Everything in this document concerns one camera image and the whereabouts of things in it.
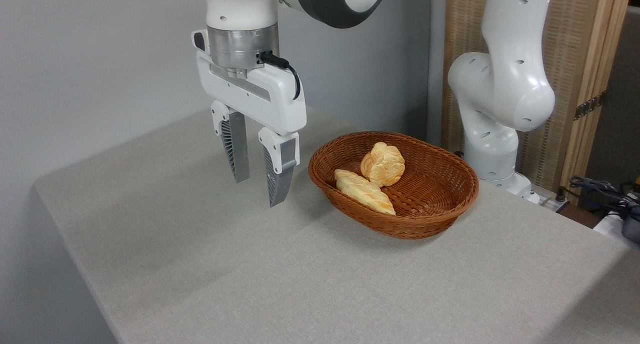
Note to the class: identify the brown wicker basket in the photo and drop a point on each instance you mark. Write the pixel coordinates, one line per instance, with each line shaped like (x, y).
(430, 194)

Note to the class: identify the metal screen hinge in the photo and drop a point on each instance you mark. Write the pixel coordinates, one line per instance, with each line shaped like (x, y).
(589, 106)

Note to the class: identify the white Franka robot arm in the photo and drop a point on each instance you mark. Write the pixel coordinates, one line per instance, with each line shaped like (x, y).
(505, 84)

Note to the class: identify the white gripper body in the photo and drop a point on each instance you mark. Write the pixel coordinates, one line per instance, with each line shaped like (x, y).
(280, 102)

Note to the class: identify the dark grey device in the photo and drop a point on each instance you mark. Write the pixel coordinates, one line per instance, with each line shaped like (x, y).
(632, 230)

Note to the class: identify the grey tablecloth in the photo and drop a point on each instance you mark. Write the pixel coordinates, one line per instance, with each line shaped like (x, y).
(250, 264)

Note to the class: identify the wooden folding screen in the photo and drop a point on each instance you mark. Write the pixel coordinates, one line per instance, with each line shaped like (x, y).
(575, 44)

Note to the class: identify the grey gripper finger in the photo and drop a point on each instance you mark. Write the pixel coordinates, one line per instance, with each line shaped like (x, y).
(239, 149)
(280, 174)

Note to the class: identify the white cloth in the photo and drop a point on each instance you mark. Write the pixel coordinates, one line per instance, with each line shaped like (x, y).
(609, 226)

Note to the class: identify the long golden bread loaf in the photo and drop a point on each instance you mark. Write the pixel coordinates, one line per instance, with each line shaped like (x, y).
(365, 191)

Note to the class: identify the round golden bread roll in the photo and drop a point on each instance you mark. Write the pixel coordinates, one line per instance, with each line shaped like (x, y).
(383, 165)

